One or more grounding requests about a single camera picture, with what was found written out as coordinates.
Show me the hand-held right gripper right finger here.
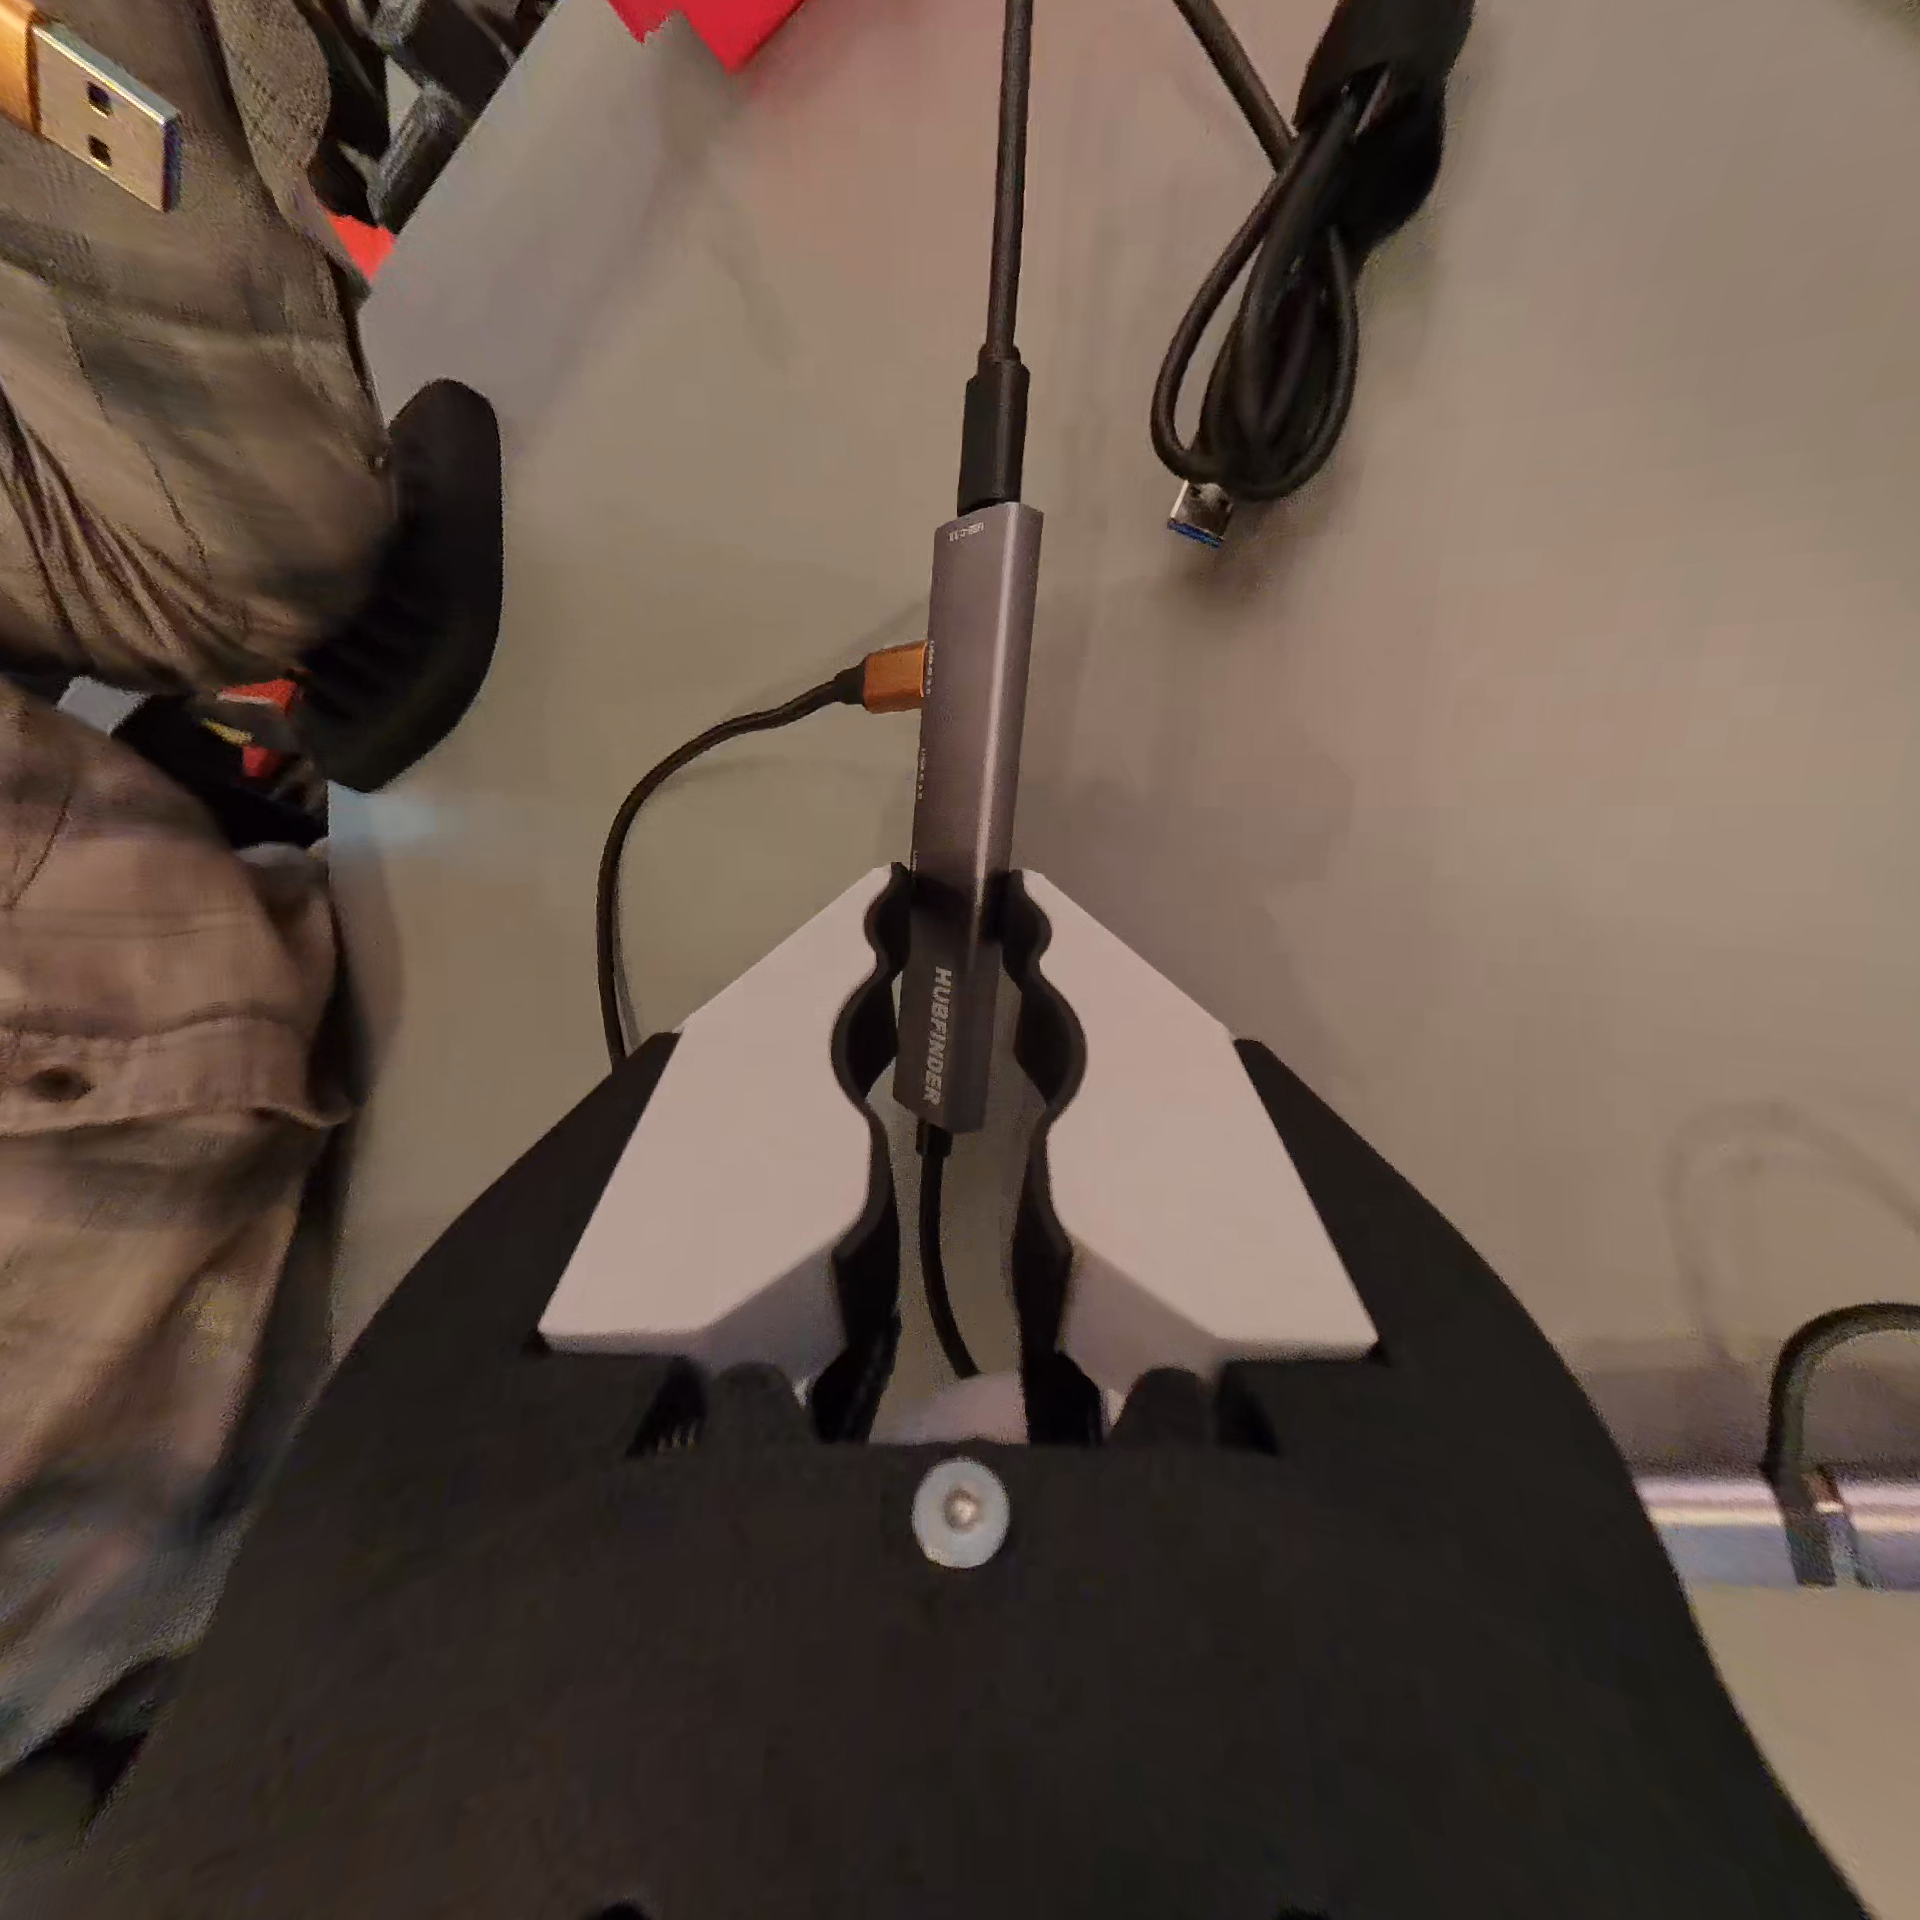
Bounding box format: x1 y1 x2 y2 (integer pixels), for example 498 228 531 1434
1023 872 1388 1418

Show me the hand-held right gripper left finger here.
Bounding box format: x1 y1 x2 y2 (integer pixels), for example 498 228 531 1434
536 872 902 1428

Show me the small dark grey usb hub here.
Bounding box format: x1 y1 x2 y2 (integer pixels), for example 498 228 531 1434
902 502 1048 1399

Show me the dark cloth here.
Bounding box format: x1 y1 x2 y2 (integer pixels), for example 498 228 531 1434
293 377 510 801

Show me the red plastic bin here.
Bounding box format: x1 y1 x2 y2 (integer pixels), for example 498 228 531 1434
610 0 819 72

